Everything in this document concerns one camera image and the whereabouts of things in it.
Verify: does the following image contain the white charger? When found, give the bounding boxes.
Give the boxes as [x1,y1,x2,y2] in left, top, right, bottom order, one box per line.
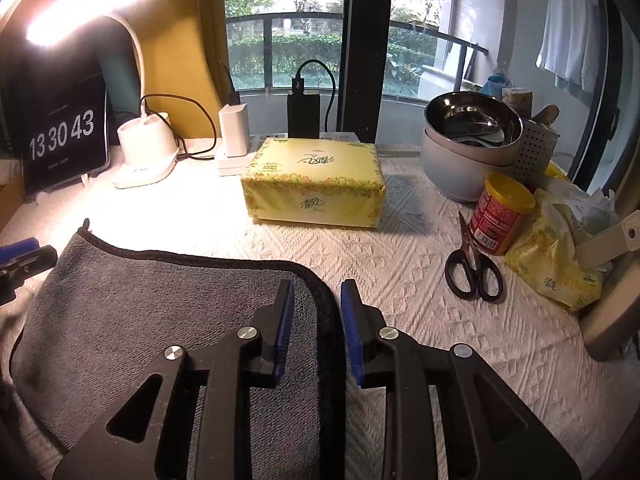
[218,103,250,157]

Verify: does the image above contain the white bowl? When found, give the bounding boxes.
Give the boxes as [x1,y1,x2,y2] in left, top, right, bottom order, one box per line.
[420,131,512,204]

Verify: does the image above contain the yellow curtain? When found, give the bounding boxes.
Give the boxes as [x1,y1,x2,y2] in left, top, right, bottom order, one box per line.
[127,0,230,139]

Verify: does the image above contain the white hanging shirt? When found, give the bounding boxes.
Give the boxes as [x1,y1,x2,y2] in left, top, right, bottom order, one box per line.
[536,0,600,94]

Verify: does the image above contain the black scissors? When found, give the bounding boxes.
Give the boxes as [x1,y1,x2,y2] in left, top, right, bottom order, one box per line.
[444,212,504,304]

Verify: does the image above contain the black lamp cable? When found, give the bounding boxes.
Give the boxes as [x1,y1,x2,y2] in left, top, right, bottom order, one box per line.
[138,92,220,162]

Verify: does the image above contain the white perforated basket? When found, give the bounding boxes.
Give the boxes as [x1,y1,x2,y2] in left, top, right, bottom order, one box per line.
[511,119,560,188]

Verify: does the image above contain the red yellow can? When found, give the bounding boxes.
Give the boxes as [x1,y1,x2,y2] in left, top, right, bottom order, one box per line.
[469,172,536,255]

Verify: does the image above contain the steel thermos bottle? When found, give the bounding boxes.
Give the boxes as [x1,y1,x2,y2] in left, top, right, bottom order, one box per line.
[580,148,640,361]

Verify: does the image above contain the yellow tissue pack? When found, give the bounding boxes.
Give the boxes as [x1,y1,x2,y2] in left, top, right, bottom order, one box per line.
[503,177,620,311]

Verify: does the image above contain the black tablet clock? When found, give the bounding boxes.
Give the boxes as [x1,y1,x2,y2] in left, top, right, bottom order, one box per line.
[21,74,110,197]

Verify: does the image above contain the stainless steel bowl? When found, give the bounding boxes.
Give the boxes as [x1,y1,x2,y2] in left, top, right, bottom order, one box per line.
[424,91,523,167]

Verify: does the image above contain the white desk lamp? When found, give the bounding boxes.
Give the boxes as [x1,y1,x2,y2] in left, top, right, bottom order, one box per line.
[26,0,179,190]

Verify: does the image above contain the purple and grey towel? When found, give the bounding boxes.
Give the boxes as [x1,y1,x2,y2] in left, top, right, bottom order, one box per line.
[10,229,346,479]

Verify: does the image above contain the white textured tablecloth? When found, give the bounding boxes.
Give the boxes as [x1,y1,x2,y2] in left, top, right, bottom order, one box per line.
[1,153,639,476]

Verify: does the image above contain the yellow tissue box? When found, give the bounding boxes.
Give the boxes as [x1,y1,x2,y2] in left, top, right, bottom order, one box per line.
[241,138,386,229]

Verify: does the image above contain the black power bank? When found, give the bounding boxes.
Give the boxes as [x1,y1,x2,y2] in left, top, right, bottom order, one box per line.
[286,92,320,139]

